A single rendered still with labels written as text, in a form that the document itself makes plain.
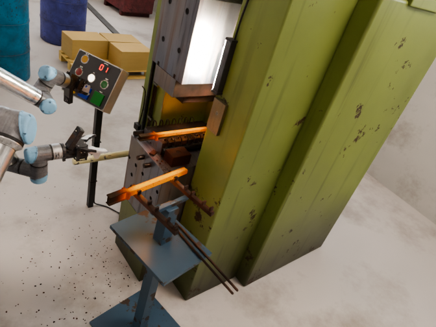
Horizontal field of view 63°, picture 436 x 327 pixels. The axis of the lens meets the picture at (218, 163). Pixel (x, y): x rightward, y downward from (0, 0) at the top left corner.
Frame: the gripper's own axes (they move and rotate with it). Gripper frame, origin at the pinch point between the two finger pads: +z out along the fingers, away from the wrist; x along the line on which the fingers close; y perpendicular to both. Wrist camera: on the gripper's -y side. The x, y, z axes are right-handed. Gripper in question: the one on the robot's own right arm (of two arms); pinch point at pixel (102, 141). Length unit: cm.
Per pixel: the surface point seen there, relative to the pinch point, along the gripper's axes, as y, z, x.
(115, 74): -16, 25, -44
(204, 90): -30, 51, 8
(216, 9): -73, 41, 13
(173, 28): -58, 31, -3
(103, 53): 79, 141, -319
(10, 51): 61, 17, -270
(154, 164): 10.0, 24.8, 13.0
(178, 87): -32.2, 33.1, 7.7
